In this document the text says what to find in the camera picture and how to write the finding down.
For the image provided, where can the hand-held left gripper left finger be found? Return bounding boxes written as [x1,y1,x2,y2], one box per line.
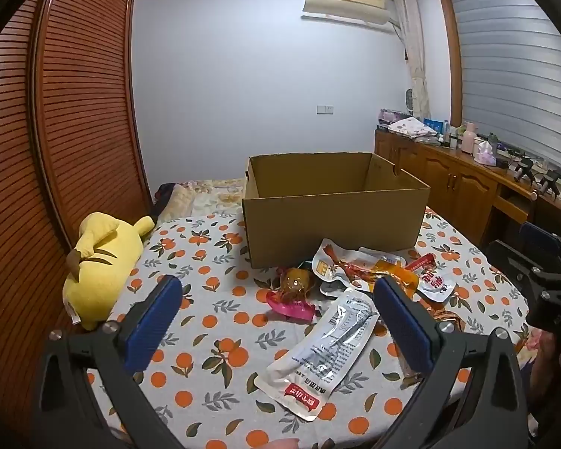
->
[30,275,183,449]

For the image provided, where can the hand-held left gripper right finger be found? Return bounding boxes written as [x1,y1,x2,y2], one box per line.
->
[373,275,529,449]

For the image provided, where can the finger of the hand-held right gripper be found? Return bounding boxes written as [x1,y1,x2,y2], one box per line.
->
[518,221,561,273]
[487,239,561,301]

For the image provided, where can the clear gold grain bar packet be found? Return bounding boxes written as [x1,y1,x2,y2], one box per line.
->
[421,306,465,336]

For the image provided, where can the white red print snack packet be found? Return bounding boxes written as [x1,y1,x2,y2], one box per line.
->
[414,266,457,304]

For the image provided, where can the long white snack packet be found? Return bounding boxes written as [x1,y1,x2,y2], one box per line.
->
[252,287,380,422]

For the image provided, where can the pink brown snack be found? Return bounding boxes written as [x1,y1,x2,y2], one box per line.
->
[266,266,319,323]

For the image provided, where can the cardboard box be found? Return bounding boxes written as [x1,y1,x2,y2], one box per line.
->
[242,152,432,269]

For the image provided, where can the person's right hand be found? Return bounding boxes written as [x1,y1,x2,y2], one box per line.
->
[533,331,561,412]

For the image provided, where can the black clamp device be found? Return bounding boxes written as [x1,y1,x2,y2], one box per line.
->
[509,153,537,184]
[537,169,561,198]

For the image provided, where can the red strip snack packet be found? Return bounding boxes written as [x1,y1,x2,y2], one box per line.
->
[404,253,437,272]

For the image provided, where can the orange fruit print tablecloth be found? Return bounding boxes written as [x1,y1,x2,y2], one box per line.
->
[86,206,534,449]

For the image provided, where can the clear red snack packet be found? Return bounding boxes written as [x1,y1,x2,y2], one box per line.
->
[334,248,405,291]

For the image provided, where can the yellow plush toy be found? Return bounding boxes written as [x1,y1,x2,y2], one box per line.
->
[62,212,156,331]

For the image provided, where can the wooden cabinet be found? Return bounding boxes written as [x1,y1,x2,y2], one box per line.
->
[374,128,561,250]

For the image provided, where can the white orange snack packet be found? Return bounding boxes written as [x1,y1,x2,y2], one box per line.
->
[312,238,351,296]

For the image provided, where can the pink bottle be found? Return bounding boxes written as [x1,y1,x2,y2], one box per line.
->
[463,123,479,155]

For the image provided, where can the dark cloth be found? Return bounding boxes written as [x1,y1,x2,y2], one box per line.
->
[152,182,181,220]

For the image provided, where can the floral blanket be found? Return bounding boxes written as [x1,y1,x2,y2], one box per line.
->
[168,178,248,220]

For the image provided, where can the grey window blind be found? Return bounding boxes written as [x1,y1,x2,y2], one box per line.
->
[449,0,561,183]

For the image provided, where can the folded floral cloth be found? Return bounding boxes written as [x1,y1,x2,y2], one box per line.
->
[388,117,440,144]

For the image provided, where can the cream patterned curtain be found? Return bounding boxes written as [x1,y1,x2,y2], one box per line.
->
[392,0,432,120]

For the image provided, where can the wooden louvered wardrobe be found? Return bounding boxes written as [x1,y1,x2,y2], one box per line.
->
[0,0,154,449]

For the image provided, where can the white air conditioner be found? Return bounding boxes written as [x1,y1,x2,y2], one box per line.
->
[301,0,390,25]

